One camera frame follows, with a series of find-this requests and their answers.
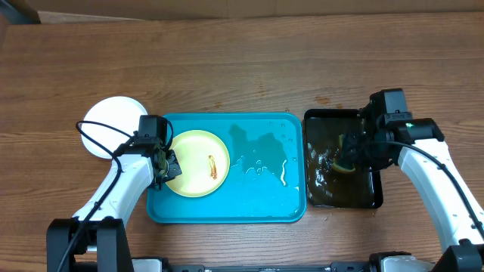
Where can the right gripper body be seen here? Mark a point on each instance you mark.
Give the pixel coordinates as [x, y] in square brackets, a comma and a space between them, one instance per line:
[367, 154]

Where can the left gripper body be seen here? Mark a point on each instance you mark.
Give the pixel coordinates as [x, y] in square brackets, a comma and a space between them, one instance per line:
[172, 169]

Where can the green yellow sponge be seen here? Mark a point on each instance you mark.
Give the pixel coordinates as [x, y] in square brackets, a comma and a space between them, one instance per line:
[344, 160]

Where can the yellow plate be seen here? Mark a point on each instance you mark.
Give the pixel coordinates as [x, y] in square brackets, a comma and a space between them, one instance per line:
[204, 161]

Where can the white plate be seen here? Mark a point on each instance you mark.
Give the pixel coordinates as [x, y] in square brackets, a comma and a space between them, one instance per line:
[119, 112]

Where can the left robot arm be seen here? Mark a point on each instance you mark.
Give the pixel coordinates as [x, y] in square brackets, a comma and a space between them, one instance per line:
[94, 239]

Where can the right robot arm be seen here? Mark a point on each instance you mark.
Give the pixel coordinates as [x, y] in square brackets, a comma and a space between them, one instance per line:
[418, 148]

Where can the black water tray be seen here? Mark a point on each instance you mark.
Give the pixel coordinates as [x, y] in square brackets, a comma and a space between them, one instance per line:
[326, 187]

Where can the teal plastic tray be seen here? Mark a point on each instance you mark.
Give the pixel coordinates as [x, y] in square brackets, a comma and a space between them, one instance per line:
[266, 181]

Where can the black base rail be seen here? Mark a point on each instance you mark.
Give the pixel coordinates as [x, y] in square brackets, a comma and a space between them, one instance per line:
[264, 268]

